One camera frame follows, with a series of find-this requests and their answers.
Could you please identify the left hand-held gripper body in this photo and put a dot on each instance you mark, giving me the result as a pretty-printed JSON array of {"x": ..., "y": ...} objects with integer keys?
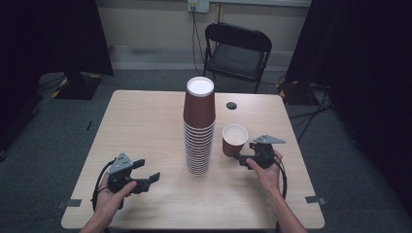
[{"x": 120, "y": 174}]

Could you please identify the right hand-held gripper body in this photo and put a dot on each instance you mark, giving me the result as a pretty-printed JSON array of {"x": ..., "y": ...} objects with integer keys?
[{"x": 264, "y": 153}]

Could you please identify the single brown paper cup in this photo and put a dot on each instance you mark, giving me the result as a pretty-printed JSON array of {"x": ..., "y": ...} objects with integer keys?
[{"x": 233, "y": 139}]

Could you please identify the stack of brown paper cups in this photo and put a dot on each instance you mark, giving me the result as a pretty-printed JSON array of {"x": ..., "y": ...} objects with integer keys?
[{"x": 198, "y": 152}]

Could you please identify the person's right hand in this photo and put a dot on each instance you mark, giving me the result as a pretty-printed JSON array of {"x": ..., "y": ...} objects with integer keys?
[{"x": 267, "y": 176}]

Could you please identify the person's left hand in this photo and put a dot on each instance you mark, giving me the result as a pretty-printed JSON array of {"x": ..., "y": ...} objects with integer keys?
[{"x": 108, "y": 202}]

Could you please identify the black round table grommet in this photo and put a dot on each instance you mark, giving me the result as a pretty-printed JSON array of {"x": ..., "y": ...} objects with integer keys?
[{"x": 231, "y": 106}]

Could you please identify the grey tape strip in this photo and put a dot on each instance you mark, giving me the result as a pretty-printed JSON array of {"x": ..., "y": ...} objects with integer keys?
[
  {"x": 69, "y": 204},
  {"x": 315, "y": 200}
]

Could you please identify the black stand base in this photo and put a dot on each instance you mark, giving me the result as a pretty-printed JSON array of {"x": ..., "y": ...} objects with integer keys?
[
  {"x": 77, "y": 85},
  {"x": 298, "y": 93}
]

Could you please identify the black folding chair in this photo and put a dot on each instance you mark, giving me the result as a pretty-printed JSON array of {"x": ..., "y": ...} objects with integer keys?
[{"x": 238, "y": 55}]

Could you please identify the black curtain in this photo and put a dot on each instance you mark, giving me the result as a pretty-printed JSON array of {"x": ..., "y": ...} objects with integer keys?
[
  {"x": 366, "y": 64},
  {"x": 48, "y": 39}
]

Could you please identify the white wall socket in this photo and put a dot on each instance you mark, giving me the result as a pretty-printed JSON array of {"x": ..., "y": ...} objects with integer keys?
[{"x": 198, "y": 6}]

